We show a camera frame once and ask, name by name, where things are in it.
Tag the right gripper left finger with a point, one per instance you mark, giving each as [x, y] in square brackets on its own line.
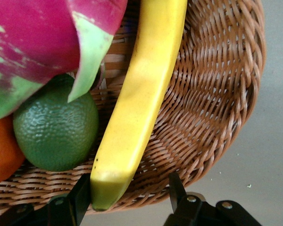
[61, 209]

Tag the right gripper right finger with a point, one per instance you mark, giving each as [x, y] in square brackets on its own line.
[191, 212]

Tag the yellow banana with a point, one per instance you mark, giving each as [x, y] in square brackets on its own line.
[136, 106]

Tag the green bumpy round fruit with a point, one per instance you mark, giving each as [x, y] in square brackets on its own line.
[56, 136]

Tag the orange fruit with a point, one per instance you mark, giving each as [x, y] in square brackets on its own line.
[2, 153]

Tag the brown wicker basket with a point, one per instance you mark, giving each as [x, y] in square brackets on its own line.
[202, 94]

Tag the pink dragon fruit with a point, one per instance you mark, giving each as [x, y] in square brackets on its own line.
[33, 35]

